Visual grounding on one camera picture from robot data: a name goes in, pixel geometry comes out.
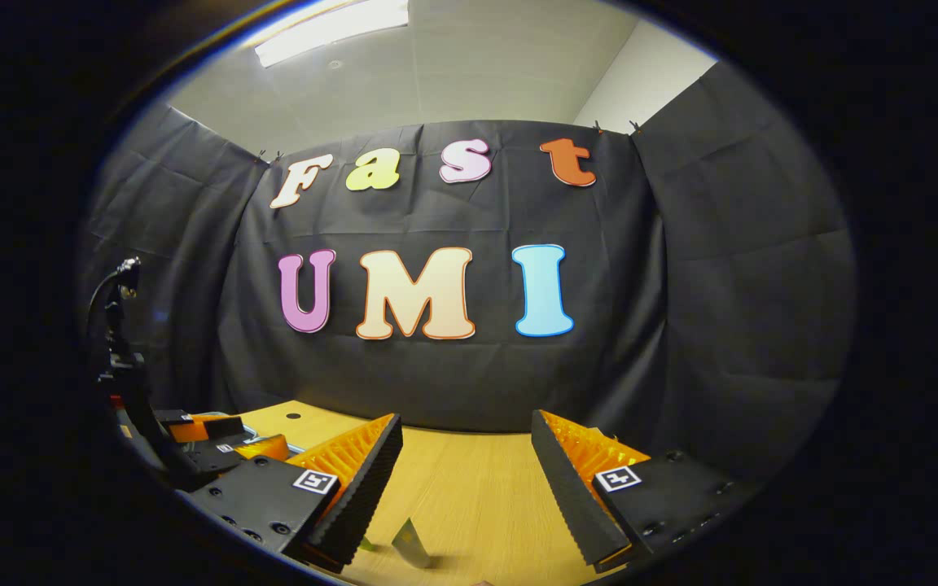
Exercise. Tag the black backdrop cloth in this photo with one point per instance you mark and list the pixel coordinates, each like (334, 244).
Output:
(721, 325)

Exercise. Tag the grey skin care tube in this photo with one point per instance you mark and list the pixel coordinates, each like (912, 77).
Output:
(410, 544)

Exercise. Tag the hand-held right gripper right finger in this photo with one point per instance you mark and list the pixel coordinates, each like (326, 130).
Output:
(571, 496)

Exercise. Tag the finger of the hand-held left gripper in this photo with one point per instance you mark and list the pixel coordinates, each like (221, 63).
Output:
(225, 456)
(208, 427)

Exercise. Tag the ceiling light panel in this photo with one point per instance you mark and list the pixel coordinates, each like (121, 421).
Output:
(330, 28)

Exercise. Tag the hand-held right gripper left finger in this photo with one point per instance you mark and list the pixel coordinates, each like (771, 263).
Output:
(359, 488)

